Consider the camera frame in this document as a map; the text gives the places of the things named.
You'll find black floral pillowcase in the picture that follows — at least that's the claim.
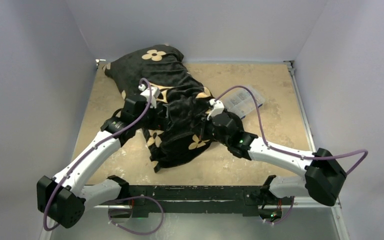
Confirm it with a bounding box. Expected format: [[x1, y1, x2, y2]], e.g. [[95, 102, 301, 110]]
[[102, 44, 214, 173]]

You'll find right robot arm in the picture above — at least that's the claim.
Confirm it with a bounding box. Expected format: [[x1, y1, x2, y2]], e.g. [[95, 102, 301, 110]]
[[193, 112, 347, 207]]

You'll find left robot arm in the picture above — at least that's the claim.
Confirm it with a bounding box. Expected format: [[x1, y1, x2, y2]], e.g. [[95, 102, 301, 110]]
[[36, 97, 163, 232]]

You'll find clear plastic screw box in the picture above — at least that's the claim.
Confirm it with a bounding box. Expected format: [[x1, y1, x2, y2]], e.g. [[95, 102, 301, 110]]
[[220, 85, 266, 119]]

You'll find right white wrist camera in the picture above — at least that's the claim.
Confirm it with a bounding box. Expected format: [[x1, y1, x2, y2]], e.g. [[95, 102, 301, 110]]
[[206, 98, 225, 121]]

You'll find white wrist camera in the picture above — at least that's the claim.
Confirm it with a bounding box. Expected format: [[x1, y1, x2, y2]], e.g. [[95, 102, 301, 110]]
[[206, 98, 225, 121], [138, 83, 160, 109]]

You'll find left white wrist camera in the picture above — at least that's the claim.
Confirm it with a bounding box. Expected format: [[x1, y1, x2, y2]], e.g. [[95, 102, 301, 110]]
[[138, 83, 160, 109]]

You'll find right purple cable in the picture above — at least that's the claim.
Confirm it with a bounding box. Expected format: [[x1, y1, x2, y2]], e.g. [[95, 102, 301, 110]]
[[215, 85, 369, 176]]

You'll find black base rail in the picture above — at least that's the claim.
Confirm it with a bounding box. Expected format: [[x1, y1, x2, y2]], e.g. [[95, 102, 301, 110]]
[[119, 185, 279, 218]]

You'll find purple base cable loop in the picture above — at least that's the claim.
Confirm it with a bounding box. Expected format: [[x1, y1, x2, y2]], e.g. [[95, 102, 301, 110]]
[[107, 196, 165, 237]]

